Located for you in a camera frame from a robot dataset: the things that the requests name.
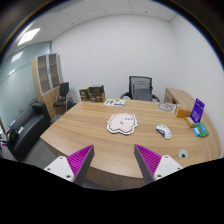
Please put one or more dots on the green white leaflet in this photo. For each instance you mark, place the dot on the green white leaflet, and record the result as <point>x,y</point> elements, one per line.
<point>115,102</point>

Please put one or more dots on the brown cardboard box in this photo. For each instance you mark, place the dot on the brown cardboard box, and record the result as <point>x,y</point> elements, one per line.
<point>84,93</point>

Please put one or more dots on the blue small packet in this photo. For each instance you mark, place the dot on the blue small packet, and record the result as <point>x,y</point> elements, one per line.
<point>196,131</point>

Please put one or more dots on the black side chair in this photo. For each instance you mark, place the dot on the black side chair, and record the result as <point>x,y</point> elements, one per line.
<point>63,96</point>

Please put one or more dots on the purple standing sign card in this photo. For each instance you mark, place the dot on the purple standing sign card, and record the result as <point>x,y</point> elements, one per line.
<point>197,111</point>

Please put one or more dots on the white desk cable grommet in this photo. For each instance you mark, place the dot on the white desk cable grommet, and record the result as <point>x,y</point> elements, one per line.
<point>183,153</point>

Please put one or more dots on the pink cartoon mouse pad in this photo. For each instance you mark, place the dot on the pink cartoon mouse pad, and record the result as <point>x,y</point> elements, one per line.
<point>123,123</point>

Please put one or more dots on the black device on box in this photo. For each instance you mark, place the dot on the black device on box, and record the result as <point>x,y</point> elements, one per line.
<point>97,93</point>

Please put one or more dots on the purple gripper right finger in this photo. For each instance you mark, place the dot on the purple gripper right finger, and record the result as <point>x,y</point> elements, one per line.
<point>153,166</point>

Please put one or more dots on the grey mesh office chair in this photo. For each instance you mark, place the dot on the grey mesh office chair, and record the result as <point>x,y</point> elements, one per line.
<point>140,88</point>

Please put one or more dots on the wooden glass-door cabinet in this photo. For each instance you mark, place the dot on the wooden glass-door cabinet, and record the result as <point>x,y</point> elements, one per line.
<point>46,79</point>

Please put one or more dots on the wooden office desk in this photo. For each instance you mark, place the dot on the wooden office desk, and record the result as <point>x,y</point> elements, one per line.
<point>114,164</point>

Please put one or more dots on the wooden side desk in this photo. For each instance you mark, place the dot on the wooden side desk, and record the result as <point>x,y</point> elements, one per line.
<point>180,97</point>

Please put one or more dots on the black leather sofa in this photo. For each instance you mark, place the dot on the black leather sofa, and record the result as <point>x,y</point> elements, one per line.
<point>29,126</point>

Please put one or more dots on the orange wooden box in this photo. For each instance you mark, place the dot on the orange wooden box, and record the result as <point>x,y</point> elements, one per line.
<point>182,112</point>

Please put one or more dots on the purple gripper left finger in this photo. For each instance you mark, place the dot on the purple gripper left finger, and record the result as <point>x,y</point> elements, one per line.
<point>73,168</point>

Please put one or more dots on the white computer mouse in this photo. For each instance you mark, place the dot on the white computer mouse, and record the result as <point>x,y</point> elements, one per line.
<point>164,131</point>

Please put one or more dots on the green packet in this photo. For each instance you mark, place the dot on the green packet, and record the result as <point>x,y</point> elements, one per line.
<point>202,129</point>

